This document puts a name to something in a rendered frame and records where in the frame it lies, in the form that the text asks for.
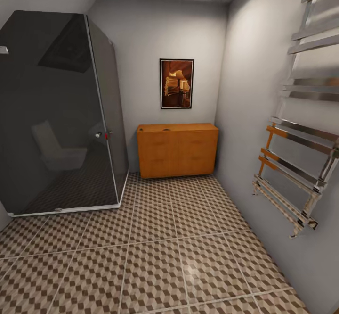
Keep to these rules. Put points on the picture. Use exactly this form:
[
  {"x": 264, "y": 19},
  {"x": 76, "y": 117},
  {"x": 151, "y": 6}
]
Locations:
[{"x": 176, "y": 83}]

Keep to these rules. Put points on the cabinet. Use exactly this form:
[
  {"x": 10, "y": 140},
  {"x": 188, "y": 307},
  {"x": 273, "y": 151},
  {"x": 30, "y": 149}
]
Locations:
[{"x": 173, "y": 150}]

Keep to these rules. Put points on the towel rack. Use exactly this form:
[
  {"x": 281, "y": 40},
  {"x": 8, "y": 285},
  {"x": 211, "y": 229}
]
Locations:
[{"x": 320, "y": 183}]

